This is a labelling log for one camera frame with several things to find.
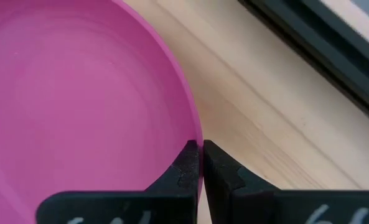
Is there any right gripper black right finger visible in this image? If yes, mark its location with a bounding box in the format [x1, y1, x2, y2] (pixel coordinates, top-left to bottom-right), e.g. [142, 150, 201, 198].
[203, 139, 369, 224]

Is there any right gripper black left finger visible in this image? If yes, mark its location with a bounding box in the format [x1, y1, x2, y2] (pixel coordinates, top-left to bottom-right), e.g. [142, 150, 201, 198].
[35, 139, 201, 224]

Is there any light pink plastic plate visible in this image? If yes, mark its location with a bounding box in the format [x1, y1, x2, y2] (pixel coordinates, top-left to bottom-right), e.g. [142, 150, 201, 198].
[0, 0, 203, 224]

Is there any black table edge frame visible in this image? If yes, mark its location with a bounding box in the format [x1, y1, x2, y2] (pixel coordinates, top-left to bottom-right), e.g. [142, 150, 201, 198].
[237, 0, 369, 128]

